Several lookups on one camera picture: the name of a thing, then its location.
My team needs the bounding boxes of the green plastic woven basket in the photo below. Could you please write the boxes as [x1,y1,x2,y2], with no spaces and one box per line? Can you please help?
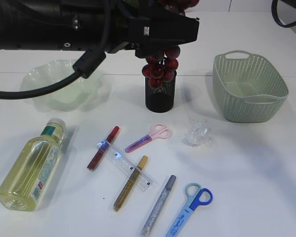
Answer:
[212,50,289,123]

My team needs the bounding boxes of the silver glitter glue pen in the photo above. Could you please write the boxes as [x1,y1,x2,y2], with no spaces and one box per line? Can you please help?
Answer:
[140,175,176,237]

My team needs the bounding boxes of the clear plastic ruler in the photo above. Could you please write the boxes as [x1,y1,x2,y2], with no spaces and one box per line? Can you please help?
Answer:
[95,140,154,192]

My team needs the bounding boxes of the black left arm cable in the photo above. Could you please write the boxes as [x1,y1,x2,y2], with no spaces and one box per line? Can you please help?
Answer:
[0,0,114,100]

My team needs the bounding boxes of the purple artificial grape bunch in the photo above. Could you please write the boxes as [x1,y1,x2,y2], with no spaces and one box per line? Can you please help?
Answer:
[142,0,199,89]

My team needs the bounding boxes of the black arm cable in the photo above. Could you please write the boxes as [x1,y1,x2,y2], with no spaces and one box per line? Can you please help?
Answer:
[0,0,114,100]
[271,0,296,28]

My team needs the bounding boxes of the blue capped scissors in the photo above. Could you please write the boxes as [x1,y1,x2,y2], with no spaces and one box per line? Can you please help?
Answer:
[166,183,213,237]

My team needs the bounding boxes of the red glitter glue pen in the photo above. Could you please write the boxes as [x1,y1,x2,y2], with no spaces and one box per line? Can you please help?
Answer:
[87,126,120,171]

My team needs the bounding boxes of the clear plastic sheet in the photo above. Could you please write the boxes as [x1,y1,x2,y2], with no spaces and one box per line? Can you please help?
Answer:
[182,117,211,147]

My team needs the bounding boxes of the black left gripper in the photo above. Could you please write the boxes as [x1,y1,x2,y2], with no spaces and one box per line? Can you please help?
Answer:
[106,0,199,58]

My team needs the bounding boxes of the yellow tea drink bottle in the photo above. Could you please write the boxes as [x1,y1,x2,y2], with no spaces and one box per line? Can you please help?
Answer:
[0,118,66,211]

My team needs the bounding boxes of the gold glitter glue pen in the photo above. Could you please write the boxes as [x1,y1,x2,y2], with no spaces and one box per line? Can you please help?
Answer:
[113,156,148,212]

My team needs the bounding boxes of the black mesh pen holder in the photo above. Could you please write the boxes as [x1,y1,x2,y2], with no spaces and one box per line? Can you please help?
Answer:
[145,71,177,113]

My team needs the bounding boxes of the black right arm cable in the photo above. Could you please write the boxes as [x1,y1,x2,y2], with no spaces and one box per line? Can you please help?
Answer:
[271,0,296,28]

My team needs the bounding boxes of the pink capped scissors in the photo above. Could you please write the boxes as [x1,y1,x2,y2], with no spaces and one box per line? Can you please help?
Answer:
[125,123,172,153]

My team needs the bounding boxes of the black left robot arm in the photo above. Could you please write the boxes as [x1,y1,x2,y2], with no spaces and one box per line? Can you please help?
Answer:
[0,0,199,58]

